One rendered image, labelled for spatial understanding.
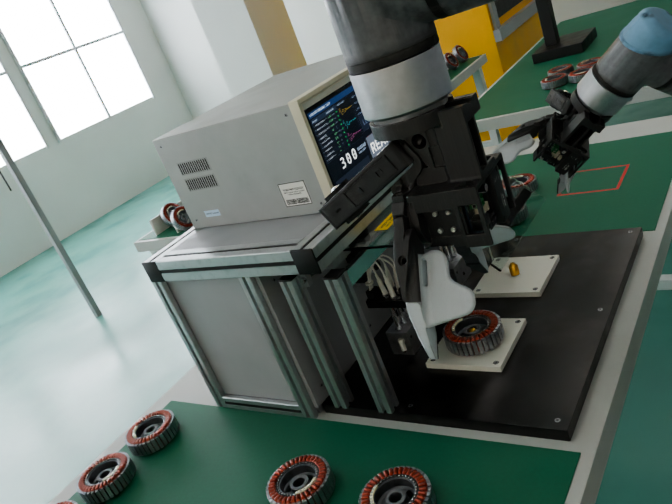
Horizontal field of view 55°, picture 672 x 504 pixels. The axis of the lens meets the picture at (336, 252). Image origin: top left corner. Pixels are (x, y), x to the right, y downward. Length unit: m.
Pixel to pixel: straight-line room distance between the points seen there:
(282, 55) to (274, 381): 4.15
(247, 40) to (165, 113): 4.08
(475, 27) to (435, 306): 4.31
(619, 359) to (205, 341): 0.79
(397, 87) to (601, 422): 0.72
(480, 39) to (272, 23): 1.59
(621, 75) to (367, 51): 0.60
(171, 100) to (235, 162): 8.00
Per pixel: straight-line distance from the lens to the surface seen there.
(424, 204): 0.53
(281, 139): 1.13
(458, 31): 4.85
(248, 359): 1.31
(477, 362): 1.20
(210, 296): 1.26
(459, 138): 0.51
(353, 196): 0.57
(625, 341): 1.24
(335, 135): 1.14
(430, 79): 0.51
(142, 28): 9.24
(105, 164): 8.40
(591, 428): 1.08
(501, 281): 1.43
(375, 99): 0.51
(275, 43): 5.23
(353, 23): 0.50
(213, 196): 1.30
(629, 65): 1.04
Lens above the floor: 1.46
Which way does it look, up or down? 21 degrees down
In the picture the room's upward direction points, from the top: 22 degrees counter-clockwise
